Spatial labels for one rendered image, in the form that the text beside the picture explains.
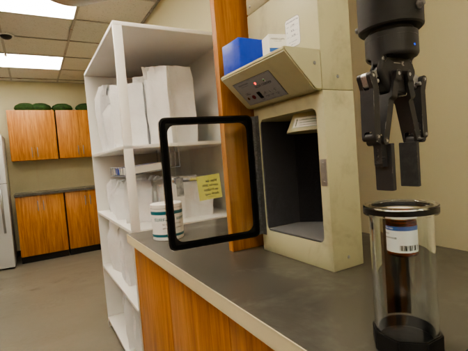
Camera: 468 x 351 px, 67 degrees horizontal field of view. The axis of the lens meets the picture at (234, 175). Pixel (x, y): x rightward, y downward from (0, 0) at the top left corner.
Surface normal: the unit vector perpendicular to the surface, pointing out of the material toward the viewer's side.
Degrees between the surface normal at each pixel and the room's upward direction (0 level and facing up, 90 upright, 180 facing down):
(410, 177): 90
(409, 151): 90
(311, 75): 90
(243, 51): 90
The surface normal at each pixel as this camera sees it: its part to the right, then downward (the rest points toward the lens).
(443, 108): -0.87, 0.09
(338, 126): 0.50, 0.00
